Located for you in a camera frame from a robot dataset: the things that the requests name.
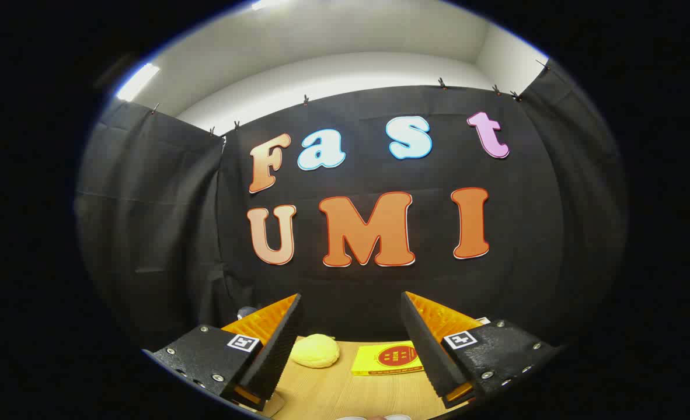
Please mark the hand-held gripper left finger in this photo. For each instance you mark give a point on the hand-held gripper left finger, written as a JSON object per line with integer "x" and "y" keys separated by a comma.
{"x": 275, "y": 356}

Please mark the yellow book with red label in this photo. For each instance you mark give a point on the yellow book with red label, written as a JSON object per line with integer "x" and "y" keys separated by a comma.
{"x": 383, "y": 359}

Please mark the yellow round plush cushion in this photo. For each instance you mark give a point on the yellow round plush cushion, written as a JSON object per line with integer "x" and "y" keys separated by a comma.
{"x": 316, "y": 352}

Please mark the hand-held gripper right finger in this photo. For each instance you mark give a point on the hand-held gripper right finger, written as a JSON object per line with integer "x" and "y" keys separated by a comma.
{"x": 427, "y": 350}

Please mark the row of black cloth clips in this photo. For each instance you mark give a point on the row of black cloth clips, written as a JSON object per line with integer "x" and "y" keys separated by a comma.
{"x": 442, "y": 84}

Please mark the ceiling light panel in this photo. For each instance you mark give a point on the ceiling light panel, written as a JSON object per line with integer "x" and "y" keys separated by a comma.
{"x": 138, "y": 81}

